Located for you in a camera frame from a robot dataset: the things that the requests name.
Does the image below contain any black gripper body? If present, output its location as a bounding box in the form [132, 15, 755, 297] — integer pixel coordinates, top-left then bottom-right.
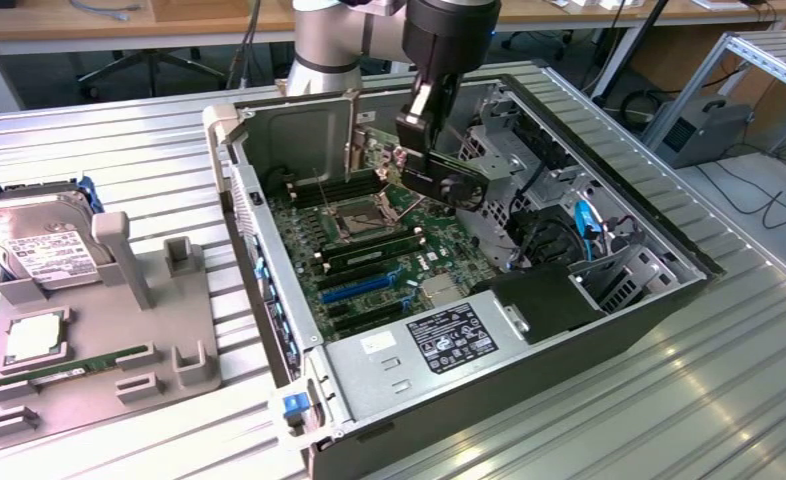
[400, 0, 505, 77]

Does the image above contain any graphics card with black fan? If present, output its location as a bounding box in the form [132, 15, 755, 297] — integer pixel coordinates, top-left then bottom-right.
[341, 88, 492, 215]

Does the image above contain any small black chair base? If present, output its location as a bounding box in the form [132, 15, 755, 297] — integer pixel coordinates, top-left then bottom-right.
[497, 29, 573, 51]

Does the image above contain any metal socket cover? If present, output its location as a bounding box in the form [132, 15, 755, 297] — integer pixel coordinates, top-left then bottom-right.
[375, 182, 427, 224]

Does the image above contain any silver disk bay cage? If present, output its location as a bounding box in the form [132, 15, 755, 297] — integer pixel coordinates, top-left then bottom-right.
[455, 124, 607, 221]

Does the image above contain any black RAM slot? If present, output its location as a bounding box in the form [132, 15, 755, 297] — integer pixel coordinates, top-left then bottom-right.
[284, 168, 384, 197]
[310, 227, 420, 261]
[289, 177, 391, 210]

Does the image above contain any long wooden desk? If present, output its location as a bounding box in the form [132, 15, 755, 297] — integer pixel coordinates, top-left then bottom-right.
[497, 0, 786, 96]

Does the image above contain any CPU socket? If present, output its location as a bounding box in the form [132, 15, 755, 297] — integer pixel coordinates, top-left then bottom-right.
[324, 199, 393, 244]

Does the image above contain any green motherboard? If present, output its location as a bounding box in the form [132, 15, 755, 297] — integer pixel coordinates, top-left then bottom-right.
[257, 167, 500, 346]

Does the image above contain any RAM stick with white label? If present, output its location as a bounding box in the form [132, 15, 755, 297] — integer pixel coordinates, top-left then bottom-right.
[321, 239, 427, 275]

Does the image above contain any black slanted stand pole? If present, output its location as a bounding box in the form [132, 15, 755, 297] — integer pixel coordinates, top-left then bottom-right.
[601, 0, 671, 96]

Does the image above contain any black expansion slot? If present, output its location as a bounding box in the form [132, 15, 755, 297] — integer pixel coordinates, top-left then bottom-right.
[329, 299, 404, 326]
[335, 309, 412, 339]
[314, 263, 393, 292]

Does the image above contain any silver chipset heat sink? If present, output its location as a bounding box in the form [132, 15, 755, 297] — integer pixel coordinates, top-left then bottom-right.
[421, 277, 464, 306]

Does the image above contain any blue expansion slot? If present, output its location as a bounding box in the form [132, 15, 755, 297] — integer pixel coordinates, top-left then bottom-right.
[320, 276, 397, 306]

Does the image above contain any brown cardboard box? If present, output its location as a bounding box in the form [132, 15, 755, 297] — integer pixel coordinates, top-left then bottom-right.
[148, 0, 254, 24]

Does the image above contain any grey controller box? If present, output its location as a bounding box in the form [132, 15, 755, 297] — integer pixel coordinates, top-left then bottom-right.
[644, 99, 758, 169]

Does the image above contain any black office chair base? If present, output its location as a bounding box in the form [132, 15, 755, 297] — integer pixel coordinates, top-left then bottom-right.
[74, 47, 228, 99]

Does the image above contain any silver power supply unit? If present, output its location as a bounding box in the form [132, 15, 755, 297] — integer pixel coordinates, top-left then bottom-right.
[310, 291, 533, 426]

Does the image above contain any open black PC case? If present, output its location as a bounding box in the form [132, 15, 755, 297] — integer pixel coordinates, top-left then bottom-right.
[201, 72, 727, 480]

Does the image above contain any blue case latch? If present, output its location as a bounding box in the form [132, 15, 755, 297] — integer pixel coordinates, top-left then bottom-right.
[278, 393, 310, 419]

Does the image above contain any silver hard disk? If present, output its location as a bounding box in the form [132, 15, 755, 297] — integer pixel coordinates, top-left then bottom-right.
[0, 192, 117, 291]

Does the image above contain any wooden desk with white legs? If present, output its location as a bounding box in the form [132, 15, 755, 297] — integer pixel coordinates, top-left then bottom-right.
[0, 0, 300, 114]

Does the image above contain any grey parts rack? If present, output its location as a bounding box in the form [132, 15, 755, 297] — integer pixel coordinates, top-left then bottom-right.
[0, 209, 224, 455]

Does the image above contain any CPU chip with silver lid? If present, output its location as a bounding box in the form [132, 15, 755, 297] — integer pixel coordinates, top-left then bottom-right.
[2, 314, 66, 366]

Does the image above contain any green RAM stick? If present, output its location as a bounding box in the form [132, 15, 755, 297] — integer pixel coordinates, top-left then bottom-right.
[0, 344, 150, 390]

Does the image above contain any black coiled cable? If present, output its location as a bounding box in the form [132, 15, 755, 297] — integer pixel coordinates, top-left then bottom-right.
[621, 89, 667, 124]

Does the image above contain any black power wire bundle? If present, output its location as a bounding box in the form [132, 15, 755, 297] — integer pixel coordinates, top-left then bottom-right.
[503, 192, 611, 274]

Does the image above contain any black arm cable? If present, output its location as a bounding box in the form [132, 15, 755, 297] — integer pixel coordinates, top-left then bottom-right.
[230, 0, 261, 90]

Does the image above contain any blue disk wire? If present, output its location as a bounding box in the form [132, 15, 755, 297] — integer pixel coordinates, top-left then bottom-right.
[572, 199, 600, 261]

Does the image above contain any black plastic air duct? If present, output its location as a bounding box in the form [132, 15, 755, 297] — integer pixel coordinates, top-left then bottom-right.
[468, 264, 611, 346]

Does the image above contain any aluminium profile frame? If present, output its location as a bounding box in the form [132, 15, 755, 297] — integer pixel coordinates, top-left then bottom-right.
[637, 27, 786, 156]

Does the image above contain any blue disk bracket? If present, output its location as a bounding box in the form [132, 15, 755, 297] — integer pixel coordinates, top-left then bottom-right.
[0, 169, 105, 216]

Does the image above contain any blue network cable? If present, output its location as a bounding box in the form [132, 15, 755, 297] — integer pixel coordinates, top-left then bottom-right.
[70, 0, 140, 21]

